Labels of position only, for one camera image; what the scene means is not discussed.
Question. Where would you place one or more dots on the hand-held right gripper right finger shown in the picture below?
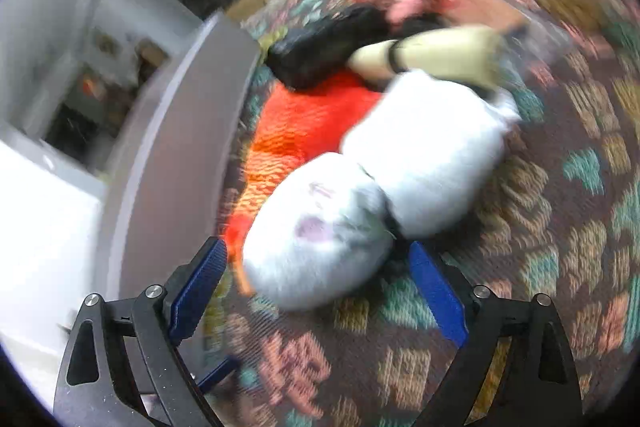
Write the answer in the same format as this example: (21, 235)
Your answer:
(435, 292)

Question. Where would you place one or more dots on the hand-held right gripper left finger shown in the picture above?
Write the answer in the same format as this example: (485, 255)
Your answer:
(200, 287)

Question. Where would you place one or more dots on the white plush toy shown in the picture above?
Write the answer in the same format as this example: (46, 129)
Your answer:
(425, 157)

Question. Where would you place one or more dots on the person's left forearm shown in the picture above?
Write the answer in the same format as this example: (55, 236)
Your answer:
(440, 52)

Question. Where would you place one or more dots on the grey board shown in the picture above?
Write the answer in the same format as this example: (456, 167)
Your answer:
(180, 147)

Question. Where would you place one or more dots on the colourful patterned woven blanket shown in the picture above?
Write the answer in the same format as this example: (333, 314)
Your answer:
(550, 157)

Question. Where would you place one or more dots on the orange knitted plush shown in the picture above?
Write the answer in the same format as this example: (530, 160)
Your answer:
(300, 127)

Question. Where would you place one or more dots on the black bag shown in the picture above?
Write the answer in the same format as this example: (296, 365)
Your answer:
(320, 44)

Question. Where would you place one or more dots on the clear bag with orange item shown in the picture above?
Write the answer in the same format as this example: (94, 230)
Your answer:
(475, 2)

